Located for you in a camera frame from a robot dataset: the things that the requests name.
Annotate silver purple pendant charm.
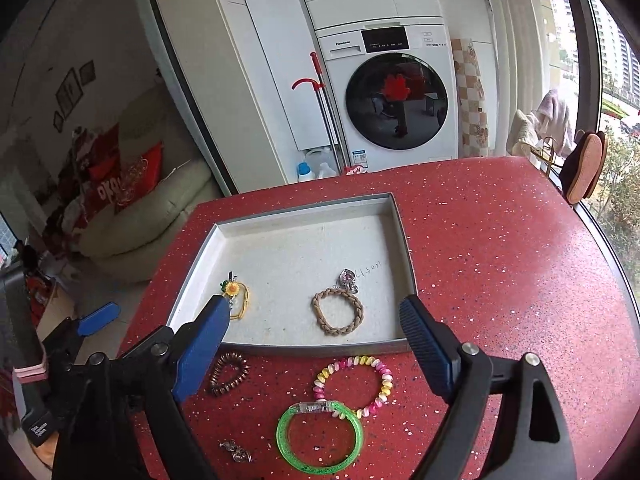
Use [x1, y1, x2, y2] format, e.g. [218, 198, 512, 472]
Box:
[219, 440, 253, 463]

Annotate red cushion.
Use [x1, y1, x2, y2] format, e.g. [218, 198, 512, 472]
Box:
[114, 142, 164, 214]

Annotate brown spiral hair tie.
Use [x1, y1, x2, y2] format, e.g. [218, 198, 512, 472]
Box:
[205, 351, 251, 399]

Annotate white towel on rack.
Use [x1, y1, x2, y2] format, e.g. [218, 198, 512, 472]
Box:
[534, 89, 575, 157]

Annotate green translucent bangle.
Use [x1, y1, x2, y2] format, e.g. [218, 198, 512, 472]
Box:
[274, 399, 364, 479]

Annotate red handled mop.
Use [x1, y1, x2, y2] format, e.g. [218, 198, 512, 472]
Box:
[291, 51, 348, 174]

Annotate white cabinet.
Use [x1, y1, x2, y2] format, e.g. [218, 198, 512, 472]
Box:
[153, 0, 329, 193]

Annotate lower white washing machine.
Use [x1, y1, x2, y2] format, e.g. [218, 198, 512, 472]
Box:
[318, 18, 459, 171]

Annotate braided tan rope bracelet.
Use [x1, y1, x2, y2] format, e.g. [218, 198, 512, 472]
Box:
[310, 286, 366, 337]

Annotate white detergent bottle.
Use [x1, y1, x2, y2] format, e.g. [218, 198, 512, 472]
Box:
[297, 162, 316, 182]

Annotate checkered hanging cloth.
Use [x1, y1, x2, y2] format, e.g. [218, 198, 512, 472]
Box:
[451, 38, 489, 158]

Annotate pink yellow spiral bracelet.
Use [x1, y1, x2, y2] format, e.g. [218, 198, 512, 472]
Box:
[312, 354, 395, 421]

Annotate brown chair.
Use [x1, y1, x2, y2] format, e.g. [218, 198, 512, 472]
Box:
[559, 131, 608, 205]

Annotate beige sofa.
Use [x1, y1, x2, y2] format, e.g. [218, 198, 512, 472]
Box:
[78, 84, 222, 283]

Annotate grey jewelry tray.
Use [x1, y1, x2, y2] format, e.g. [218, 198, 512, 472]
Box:
[167, 193, 416, 356]

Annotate yellow cord bracelet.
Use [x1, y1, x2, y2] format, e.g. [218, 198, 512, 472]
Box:
[218, 271, 251, 322]

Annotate wall picture frames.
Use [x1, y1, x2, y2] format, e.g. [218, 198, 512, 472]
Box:
[53, 61, 96, 133]

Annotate silver purple heart brooch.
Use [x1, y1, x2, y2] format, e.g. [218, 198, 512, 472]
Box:
[337, 269, 358, 295]

